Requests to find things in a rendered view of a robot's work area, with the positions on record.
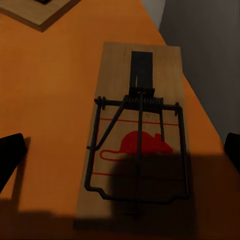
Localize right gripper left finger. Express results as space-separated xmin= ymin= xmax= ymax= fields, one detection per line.
xmin=0 ymin=133 xmax=26 ymax=193

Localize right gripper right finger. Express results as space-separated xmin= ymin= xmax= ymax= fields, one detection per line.
xmin=224 ymin=133 xmax=240 ymax=174

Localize mousetrap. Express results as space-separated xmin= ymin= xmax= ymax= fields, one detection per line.
xmin=73 ymin=41 xmax=198 ymax=240
xmin=0 ymin=0 xmax=81 ymax=33

